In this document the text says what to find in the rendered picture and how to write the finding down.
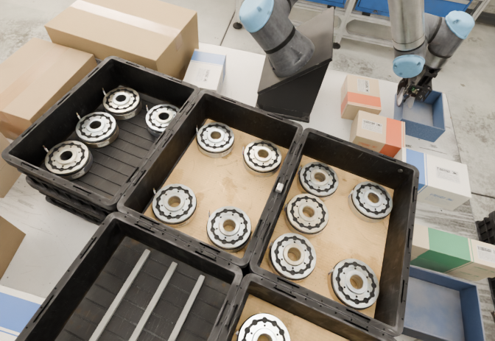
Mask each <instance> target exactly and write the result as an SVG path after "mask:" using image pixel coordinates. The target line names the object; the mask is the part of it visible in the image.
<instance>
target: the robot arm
mask: <svg viewBox="0 0 495 341"><path fill-rule="evenodd" d="M296 1H298V0H245V1H244V2H243V4H242V6H241V8H240V11H239V19H240V21H241V22H242V24H243V25H244V28H245V29H246V30H247V31H248V32H249V33H250V34H251V35H252V37H253V38H254V39H255V41H256V42H257V43H258V45H260V47H261V48H262V49H263V50H264V52H265V53H266V54H267V57H268V60H269V62H270V65H271V68H272V70H273V72H274V73H275V74H276V75H277V76H278V77H287V76H289V75H291V74H294V73H295V72H297V71H299V70H300V69H301V68H303V67H304V66H305V65H306V64H307V63H308V62H309V60H310V59H311V57H312V55H313V54H314V51H315V46H314V44H313V42H312V41H311V40H310V39H309V38H308V37H306V36H305V35H303V34H302V33H301V32H299V31H298V30H297V29H296V28H295V27H294V25H293V24H292V22H291V21H290V20H289V18H288V16H289V14H290V12H291V9H292V7H293V5H294V4H295V3H296ZM387 1H388V7H389V14H390V25H391V32H392V38H393V49H394V60H393V72H394V73H395V74H396V75H397V76H399V77H402V79H401V80H400V81H399V83H398V88H397V96H396V104H397V106H398V107H399V105H400V104H401V101H402V100H403V98H404V95H405V94H406V95H408V96H406V99H404V106H406V105H408V107H409V108H411V107H412V106H413V103H414V100H415V99H416V100H419V101H421V99H423V102H424V100H425V99H426V98H427V97H428V96H429V94H430V93H431V92H432V78H436V77H437V75H438V72H439V71H440V70H441V69H442V68H443V67H444V66H445V65H446V64H447V62H448V61H449V60H451V59H452V55H453V54H454V53H455V52H456V51H457V49H458V48H459V46H460V45H461V43H462V42H463V41H464V40H465V39H466V38H467V37H468V34H469V33H470V31H471V30H472V28H473V27H474V24H475V21H474V19H473V17H472V16H471V15H469V14H468V13H465V12H463V11H456V10H455V11H451V12H450V13H449V14H448V15H447V16H446V17H445V18H444V17H440V16H436V15H432V14H429V13H425V12H424V0H387ZM427 44H429V45H427ZM428 92H429V93H428ZM427 93H428V94H427ZM426 94H427V95H426ZM425 96H426V97H425Z"/></svg>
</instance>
